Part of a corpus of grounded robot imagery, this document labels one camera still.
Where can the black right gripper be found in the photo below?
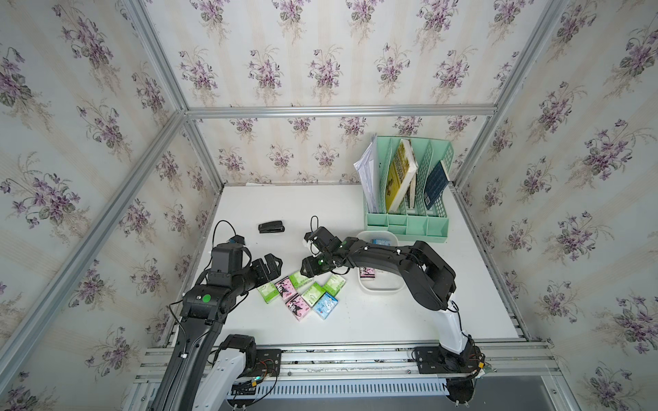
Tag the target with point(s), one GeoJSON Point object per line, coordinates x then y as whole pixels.
{"type": "Point", "coordinates": [307, 268]}

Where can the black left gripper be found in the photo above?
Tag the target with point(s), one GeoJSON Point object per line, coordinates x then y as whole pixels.
{"type": "Point", "coordinates": [262, 276]}

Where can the pink tissue pack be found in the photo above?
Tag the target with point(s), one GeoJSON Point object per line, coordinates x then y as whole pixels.
{"type": "Point", "coordinates": [298, 307]}
{"type": "Point", "coordinates": [367, 273]}
{"type": "Point", "coordinates": [286, 289]}

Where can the green tissue pack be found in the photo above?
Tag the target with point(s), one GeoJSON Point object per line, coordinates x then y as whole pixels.
{"type": "Point", "coordinates": [268, 292]}
{"type": "Point", "coordinates": [334, 285]}
{"type": "Point", "coordinates": [299, 280]}
{"type": "Point", "coordinates": [313, 294]}

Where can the blue tissue pack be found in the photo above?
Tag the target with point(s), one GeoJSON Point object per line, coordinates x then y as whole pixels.
{"type": "Point", "coordinates": [382, 242]}
{"type": "Point", "coordinates": [325, 306]}

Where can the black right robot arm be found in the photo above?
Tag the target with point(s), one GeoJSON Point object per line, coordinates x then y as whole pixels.
{"type": "Point", "coordinates": [429, 279]}

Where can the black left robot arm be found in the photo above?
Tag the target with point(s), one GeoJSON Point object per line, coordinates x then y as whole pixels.
{"type": "Point", "coordinates": [204, 312]}

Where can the white storage box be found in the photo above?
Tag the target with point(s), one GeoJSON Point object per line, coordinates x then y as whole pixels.
{"type": "Point", "coordinates": [385, 283]}

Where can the black stapler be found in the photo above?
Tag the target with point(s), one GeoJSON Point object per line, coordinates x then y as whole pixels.
{"type": "Point", "coordinates": [271, 227]}

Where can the white paper stack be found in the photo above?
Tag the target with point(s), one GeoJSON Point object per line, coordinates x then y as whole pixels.
{"type": "Point", "coordinates": [367, 168]}

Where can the mint green desk organizer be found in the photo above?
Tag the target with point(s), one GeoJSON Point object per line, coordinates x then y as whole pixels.
{"type": "Point", "coordinates": [413, 220]}

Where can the yellow cover book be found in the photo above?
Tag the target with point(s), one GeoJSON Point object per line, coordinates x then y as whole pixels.
{"type": "Point", "coordinates": [401, 172]}

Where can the dark blue book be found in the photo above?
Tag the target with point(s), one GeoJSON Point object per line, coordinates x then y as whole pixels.
{"type": "Point", "coordinates": [435, 185]}

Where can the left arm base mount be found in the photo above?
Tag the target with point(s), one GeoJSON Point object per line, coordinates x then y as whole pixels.
{"type": "Point", "coordinates": [240, 357]}

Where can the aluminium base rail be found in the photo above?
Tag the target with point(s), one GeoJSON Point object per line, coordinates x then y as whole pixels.
{"type": "Point", "coordinates": [381, 370]}

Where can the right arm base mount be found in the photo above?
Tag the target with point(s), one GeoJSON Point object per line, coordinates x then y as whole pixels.
{"type": "Point", "coordinates": [461, 369]}

